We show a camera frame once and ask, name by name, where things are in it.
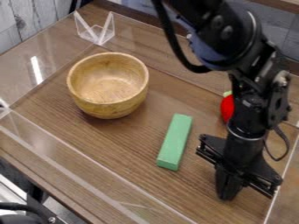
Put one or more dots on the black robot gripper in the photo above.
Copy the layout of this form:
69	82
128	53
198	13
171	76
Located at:
240	166

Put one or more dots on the green rectangular stick block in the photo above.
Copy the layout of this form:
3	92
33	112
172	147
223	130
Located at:
174	142

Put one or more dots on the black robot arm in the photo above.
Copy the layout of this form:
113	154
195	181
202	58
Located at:
216	36

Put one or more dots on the brown wooden bowl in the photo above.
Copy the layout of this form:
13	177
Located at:
108	84

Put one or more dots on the red plush strawberry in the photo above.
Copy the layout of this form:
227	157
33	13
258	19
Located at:
227	106

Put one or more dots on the clear acrylic tray wall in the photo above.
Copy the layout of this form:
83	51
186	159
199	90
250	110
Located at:
99	195

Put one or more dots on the clear acrylic corner bracket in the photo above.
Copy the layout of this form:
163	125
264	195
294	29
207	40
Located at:
96	34

